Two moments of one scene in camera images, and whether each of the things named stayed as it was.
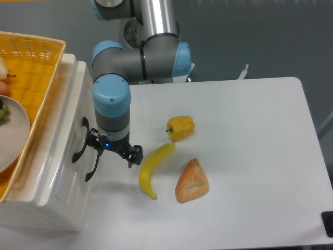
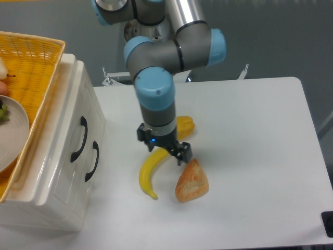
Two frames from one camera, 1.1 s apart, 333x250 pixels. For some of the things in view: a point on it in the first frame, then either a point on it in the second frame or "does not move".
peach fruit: x=3 y=88 does not move
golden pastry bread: x=192 y=183 does not move
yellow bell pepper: x=180 y=127 does not move
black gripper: x=134 y=153 -> x=165 y=136
